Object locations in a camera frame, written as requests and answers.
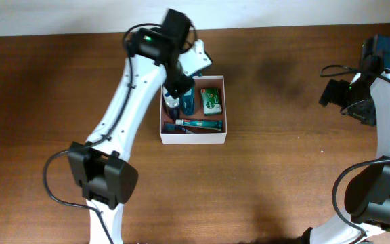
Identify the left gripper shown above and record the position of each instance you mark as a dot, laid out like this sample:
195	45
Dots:
187	83

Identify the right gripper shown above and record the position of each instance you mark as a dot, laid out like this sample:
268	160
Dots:
334	94

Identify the blue mouthwash bottle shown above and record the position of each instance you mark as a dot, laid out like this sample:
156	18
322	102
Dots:
187	102

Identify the clear foam pump bottle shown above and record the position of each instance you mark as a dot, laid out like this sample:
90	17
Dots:
171	104

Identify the green white soap box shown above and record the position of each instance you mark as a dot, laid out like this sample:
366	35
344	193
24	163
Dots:
211	101

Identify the blue white toothbrush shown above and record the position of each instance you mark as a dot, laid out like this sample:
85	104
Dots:
171	128

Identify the green white toothpaste tube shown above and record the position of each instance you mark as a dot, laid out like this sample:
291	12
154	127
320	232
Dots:
203	124

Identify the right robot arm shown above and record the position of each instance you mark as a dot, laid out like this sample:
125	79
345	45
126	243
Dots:
361	193

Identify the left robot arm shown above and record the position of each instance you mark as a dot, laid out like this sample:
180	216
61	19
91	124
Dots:
101	166

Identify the pink open cardboard box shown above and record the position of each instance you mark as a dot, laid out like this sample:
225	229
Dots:
197	135

